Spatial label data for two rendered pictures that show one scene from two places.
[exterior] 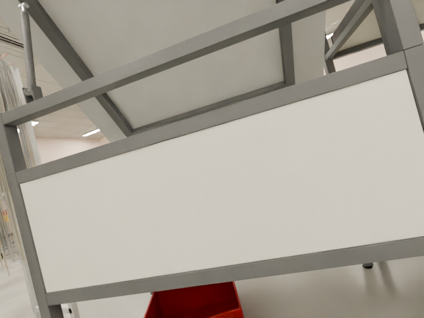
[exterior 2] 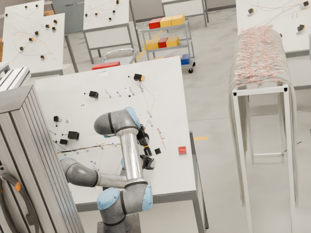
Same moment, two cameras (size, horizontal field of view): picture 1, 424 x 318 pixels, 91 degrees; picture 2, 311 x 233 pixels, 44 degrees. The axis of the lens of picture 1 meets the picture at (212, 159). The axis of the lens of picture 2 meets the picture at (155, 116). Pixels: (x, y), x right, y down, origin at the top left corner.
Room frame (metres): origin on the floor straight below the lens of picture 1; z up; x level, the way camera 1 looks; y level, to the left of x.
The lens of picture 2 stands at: (3.40, 0.28, 2.41)
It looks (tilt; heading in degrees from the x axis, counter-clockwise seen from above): 24 degrees down; 178
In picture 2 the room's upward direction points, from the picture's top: 12 degrees counter-clockwise
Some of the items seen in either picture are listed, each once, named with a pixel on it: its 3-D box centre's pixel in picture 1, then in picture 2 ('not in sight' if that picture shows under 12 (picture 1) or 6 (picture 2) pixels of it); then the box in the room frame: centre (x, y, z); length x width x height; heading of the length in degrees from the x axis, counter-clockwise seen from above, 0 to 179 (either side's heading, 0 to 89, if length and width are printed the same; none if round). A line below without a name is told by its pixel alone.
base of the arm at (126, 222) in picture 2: not in sight; (115, 223); (1.87, 0.04, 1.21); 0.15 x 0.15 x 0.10
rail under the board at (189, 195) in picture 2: not in sight; (113, 202); (1.15, -0.04, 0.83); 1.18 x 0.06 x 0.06; 78
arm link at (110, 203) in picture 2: not in sight; (111, 204); (1.87, 0.05, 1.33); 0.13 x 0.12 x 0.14; 87
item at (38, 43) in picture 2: not in sight; (40, 69); (-3.26, -1.25, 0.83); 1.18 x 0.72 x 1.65; 71
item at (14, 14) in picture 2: not in sight; (27, 37); (-7.12, -2.16, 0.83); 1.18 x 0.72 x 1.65; 71
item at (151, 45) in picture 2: not in sight; (165, 46); (-3.98, 1.09, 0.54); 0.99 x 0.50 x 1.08; 71
